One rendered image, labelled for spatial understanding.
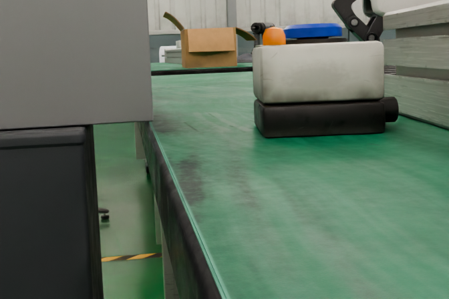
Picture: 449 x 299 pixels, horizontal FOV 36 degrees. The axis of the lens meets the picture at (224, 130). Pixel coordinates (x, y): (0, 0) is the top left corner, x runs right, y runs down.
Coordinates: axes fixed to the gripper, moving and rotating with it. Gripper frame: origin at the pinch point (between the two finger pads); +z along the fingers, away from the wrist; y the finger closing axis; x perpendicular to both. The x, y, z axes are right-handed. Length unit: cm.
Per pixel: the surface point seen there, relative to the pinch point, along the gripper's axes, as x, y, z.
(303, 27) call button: 19.2, 13.8, -4.0
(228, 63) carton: -207, 11, 2
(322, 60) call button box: 21.4, 13.0, -1.9
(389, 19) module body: 7.4, 4.9, -4.8
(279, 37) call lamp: 21.1, 15.7, -3.4
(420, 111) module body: 15.7, 4.9, 2.2
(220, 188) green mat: 37.2, 20.1, 3.1
